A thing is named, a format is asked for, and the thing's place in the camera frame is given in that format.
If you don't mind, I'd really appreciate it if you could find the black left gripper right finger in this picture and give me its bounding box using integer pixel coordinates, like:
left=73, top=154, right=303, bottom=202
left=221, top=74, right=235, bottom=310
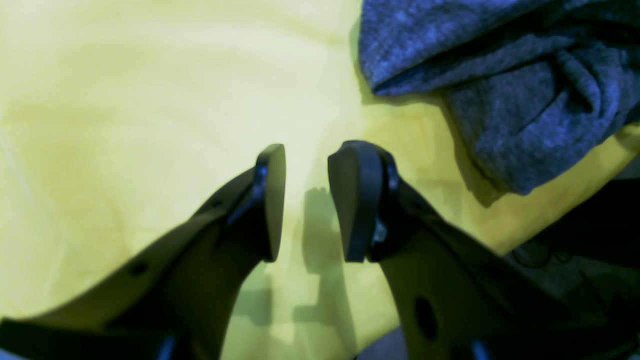
left=327, top=140, right=431, bottom=263

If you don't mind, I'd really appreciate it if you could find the yellow table cloth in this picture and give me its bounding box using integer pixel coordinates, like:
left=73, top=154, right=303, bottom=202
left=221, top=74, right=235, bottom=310
left=0, top=0, right=639, bottom=360

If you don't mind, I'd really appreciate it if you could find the grey long-sleeve T-shirt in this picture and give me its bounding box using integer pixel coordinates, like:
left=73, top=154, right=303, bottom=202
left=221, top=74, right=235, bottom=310
left=358, top=0, right=639, bottom=195

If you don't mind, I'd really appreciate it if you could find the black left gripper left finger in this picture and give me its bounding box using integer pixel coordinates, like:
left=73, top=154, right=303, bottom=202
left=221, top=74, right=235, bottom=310
left=195, top=143, right=287, bottom=263

